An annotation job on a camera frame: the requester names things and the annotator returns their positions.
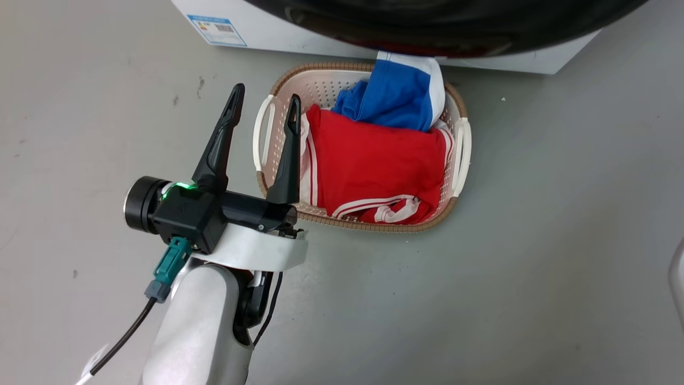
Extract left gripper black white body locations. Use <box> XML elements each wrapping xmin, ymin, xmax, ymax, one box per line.
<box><xmin>124</xmin><ymin>176</ymin><xmax>309</xmax><ymax>272</ymax></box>

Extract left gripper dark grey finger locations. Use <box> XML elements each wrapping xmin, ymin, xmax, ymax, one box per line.
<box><xmin>191</xmin><ymin>83</ymin><xmax>246</xmax><ymax>194</ymax></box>
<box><xmin>266</xmin><ymin>94</ymin><xmax>303</xmax><ymax>205</ymax></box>

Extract white washing machine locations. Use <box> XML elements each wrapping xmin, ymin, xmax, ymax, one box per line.
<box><xmin>170</xmin><ymin>0</ymin><xmax>602</xmax><ymax>75</ymax></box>

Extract black round washing machine door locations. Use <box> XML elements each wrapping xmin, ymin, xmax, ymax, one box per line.
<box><xmin>243</xmin><ymin>0</ymin><xmax>650</xmax><ymax>59</ymax></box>

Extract beige plastic laundry basket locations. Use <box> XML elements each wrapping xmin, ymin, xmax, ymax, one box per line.
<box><xmin>252</xmin><ymin>60</ymin><xmax>472</xmax><ymax>234</ymax></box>

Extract red garment with white stripes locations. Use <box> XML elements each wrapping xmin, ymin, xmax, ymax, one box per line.
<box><xmin>298</xmin><ymin>103</ymin><xmax>455</xmax><ymax>225</ymax></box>

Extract blue white energy label sticker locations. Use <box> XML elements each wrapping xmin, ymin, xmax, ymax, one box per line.
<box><xmin>186</xmin><ymin>14</ymin><xmax>248</xmax><ymax>48</ymax></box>

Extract blue and white garment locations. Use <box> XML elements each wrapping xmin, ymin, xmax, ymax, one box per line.
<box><xmin>331</xmin><ymin>50</ymin><xmax>446</xmax><ymax>133</ymax></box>

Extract thin black cable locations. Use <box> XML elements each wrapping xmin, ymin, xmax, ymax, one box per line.
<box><xmin>252</xmin><ymin>271</ymin><xmax>284</xmax><ymax>347</ymax></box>

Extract black cable with teal plug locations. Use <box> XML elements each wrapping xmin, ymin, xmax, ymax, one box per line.
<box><xmin>89</xmin><ymin>237</ymin><xmax>193</xmax><ymax>376</ymax></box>

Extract white cable tag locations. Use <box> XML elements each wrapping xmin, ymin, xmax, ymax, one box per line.
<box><xmin>74</xmin><ymin>343</ymin><xmax>110</xmax><ymax>385</ymax></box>

